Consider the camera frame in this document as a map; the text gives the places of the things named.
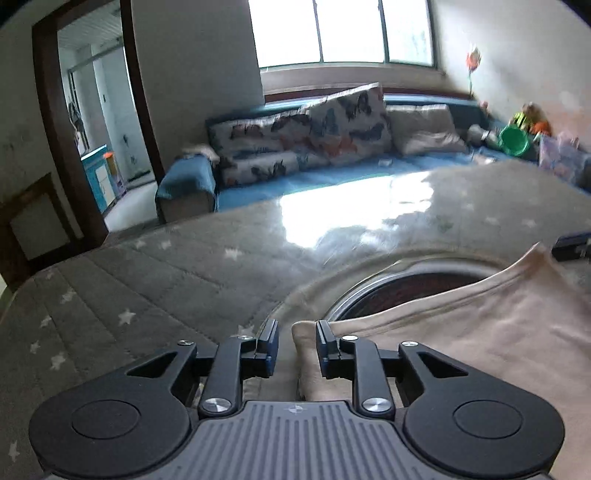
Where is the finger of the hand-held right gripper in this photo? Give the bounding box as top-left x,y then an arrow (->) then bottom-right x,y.
551,233 -> 591,262

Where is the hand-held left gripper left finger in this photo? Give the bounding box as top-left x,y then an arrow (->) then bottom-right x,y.
124,318 -> 281,418

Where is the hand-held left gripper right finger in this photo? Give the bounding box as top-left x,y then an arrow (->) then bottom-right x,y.
315,319 -> 472,418

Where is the cream sweatshirt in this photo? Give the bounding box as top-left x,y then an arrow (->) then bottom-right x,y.
291,242 -> 591,480

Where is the clear plastic storage box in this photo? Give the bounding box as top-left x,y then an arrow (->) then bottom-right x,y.
538,131 -> 591,192

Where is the round black induction cooktop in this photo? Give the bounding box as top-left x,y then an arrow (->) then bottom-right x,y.
323,261 -> 504,324

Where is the green plastic basin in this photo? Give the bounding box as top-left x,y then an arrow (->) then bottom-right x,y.
499,124 -> 532,158

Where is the teddy bear toy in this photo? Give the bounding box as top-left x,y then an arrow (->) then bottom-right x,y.
510,104 -> 539,132

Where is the grey plush cloth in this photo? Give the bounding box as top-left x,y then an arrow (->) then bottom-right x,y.
466,122 -> 502,148

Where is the grey quilted star table cover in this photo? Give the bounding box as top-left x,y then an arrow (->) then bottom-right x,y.
0,164 -> 591,480

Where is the long butterfly print cushion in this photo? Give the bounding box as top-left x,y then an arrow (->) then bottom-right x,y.
207,108 -> 319,160
218,148 -> 331,188

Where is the teal sofa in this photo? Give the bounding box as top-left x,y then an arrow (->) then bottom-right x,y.
154,90 -> 546,224

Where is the beige cushion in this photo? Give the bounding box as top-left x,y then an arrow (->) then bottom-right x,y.
385,104 -> 469,155

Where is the beige folded cloth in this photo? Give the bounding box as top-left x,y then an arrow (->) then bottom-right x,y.
178,144 -> 220,162

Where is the colourful pinwheel toy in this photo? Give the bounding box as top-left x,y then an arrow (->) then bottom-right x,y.
464,44 -> 483,97

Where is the square butterfly print cushion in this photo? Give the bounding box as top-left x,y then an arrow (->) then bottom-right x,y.
302,82 -> 394,166

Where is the blue white cabinet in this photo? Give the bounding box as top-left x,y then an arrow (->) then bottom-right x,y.
81,144 -> 118,215

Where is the dark wooden console table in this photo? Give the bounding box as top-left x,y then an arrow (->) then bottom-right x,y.
0,173 -> 84,287

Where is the grey hanging cloth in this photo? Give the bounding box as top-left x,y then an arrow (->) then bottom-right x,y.
68,102 -> 84,139

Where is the green framed window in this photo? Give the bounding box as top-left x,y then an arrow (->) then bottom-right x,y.
249,0 -> 437,70

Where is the dark wooden door frame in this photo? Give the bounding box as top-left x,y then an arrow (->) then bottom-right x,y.
32,0 -> 167,238

